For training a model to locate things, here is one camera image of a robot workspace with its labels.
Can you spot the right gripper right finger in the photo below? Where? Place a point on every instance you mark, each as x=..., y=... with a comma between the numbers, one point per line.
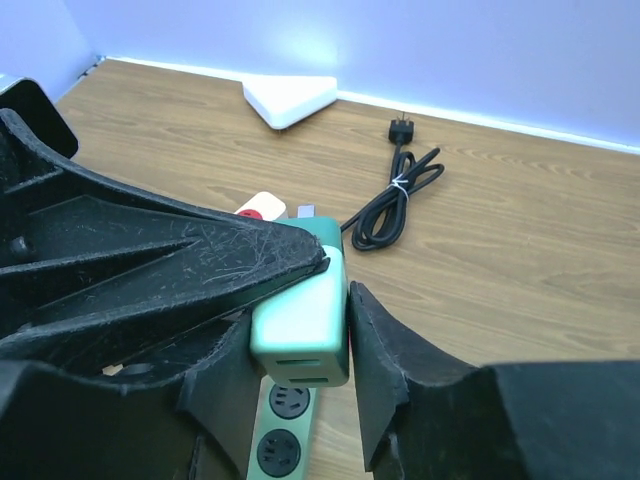
x=425, y=414

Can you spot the green black power strip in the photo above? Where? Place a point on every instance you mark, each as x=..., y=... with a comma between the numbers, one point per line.
x=284, y=429

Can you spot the cream red power strip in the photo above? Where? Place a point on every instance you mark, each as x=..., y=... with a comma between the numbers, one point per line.
x=263, y=206

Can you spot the white triangular device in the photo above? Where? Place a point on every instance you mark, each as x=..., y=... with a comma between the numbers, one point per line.
x=283, y=100

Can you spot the green charger plug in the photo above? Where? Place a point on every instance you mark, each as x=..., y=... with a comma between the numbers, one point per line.
x=300, y=335

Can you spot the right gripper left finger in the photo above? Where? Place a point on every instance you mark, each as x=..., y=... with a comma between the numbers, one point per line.
x=125, y=322

